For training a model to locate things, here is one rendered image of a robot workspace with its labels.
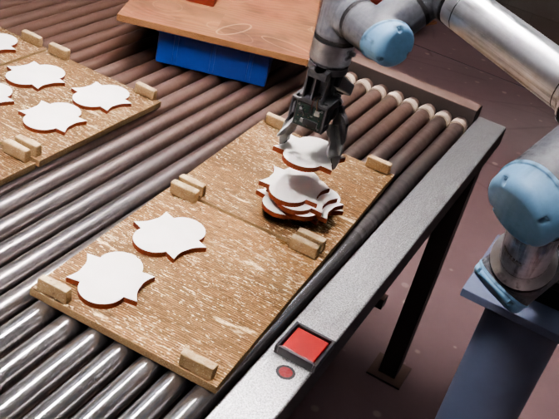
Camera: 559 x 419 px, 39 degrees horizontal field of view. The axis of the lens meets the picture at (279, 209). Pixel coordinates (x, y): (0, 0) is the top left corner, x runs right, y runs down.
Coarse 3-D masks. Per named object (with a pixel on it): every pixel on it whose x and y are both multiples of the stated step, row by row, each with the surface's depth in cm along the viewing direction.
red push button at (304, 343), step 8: (296, 336) 132; (304, 336) 133; (312, 336) 133; (288, 344) 130; (296, 344) 131; (304, 344) 131; (312, 344) 131; (320, 344) 132; (328, 344) 132; (296, 352) 129; (304, 352) 129; (312, 352) 130; (320, 352) 130; (312, 360) 128
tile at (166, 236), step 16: (144, 224) 146; (160, 224) 147; (176, 224) 148; (192, 224) 149; (144, 240) 142; (160, 240) 143; (176, 240) 144; (192, 240) 145; (160, 256) 141; (176, 256) 141
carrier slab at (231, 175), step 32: (256, 128) 189; (224, 160) 174; (256, 160) 177; (352, 160) 186; (224, 192) 163; (352, 192) 174; (256, 224) 156; (288, 224) 158; (320, 224) 160; (352, 224) 163; (320, 256) 152
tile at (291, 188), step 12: (276, 168) 162; (288, 168) 163; (264, 180) 157; (276, 180) 158; (288, 180) 159; (300, 180) 160; (312, 180) 161; (276, 192) 154; (288, 192) 155; (300, 192) 156; (312, 192) 157; (324, 192) 159; (288, 204) 152; (300, 204) 154; (312, 204) 154
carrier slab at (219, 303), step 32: (128, 224) 147; (224, 224) 153; (192, 256) 143; (224, 256) 145; (256, 256) 147; (288, 256) 149; (32, 288) 128; (160, 288) 134; (192, 288) 136; (224, 288) 138; (256, 288) 139; (288, 288) 141; (96, 320) 125; (128, 320) 126; (160, 320) 128; (192, 320) 129; (224, 320) 131; (256, 320) 132; (160, 352) 122; (224, 352) 125
